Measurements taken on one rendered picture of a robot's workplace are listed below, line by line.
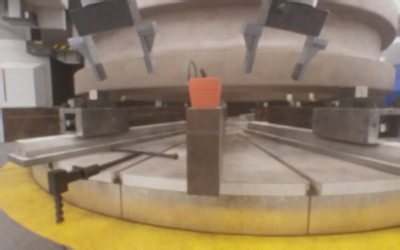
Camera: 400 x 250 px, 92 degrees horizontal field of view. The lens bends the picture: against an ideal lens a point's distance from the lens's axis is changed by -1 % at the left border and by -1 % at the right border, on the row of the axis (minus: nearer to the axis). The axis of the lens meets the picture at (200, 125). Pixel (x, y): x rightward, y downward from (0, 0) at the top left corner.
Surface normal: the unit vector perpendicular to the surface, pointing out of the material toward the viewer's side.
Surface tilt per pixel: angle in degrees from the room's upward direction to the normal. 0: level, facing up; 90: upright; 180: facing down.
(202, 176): 90
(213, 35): 90
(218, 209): 90
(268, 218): 90
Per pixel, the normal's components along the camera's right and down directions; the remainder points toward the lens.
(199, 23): -0.18, 0.10
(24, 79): 0.24, 0.09
